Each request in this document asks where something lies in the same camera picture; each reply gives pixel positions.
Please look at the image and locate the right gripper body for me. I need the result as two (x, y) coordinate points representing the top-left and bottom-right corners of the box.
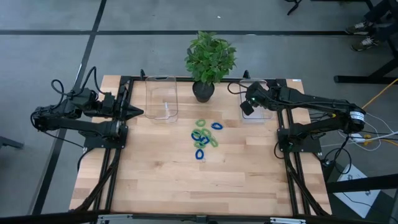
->
(246, 81), (271, 109)

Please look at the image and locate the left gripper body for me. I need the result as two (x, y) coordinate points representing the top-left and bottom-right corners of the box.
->
(115, 85), (130, 121)

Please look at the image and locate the clear plastic bin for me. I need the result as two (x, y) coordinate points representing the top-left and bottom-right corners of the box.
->
(144, 74), (180, 124)
(238, 78), (275, 123)

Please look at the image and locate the green potted plant black pot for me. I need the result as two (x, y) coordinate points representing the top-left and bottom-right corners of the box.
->
(184, 30), (238, 103)

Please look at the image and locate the black chair leg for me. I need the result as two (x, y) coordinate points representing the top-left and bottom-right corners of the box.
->
(284, 0), (304, 16)

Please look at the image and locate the black desk stand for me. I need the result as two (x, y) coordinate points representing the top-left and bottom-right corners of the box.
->
(334, 40), (398, 85)

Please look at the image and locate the person's shoe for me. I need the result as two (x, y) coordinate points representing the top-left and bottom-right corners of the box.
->
(345, 20), (374, 35)
(351, 36), (380, 52)

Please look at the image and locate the dark grey furniture foot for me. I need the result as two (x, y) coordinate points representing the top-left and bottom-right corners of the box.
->
(0, 136), (25, 151)

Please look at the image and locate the black table edge beam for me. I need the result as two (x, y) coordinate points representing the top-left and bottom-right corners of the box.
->
(0, 210), (398, 224)

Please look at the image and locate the black floor bar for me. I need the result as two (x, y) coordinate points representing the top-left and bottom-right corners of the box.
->
(326, 173), (398, 194)

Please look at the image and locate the white paper sheet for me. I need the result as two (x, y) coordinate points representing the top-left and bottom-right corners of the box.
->
(332, 164), (382, 218)

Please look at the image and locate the person's leg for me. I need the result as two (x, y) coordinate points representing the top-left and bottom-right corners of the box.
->
(371, 21), (398, 43)
(363, 0), (398, 24)

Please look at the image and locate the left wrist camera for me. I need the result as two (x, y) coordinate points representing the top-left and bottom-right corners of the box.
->
(103, 92), (116, 114)

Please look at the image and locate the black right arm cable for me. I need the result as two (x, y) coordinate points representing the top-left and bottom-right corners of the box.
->
(227, 81), (249, 96)

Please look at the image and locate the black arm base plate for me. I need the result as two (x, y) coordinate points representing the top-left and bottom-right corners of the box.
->
(276, 128), (323, 154)
(83, 123), (129, 149)

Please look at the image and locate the black aluminium table frame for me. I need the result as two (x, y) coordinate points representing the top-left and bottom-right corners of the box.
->
(70, 74), (332, 218)

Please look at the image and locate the silver metal bracket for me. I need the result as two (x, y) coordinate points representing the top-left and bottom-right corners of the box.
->
(96, 213), (134, 224)
(269, 217), (307, 224)

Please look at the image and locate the yellow cable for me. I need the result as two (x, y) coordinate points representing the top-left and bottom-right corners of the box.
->
(362, 77), (398, 110)

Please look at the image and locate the white power cable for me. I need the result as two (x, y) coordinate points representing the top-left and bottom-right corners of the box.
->
(348, 131), (398, 144)

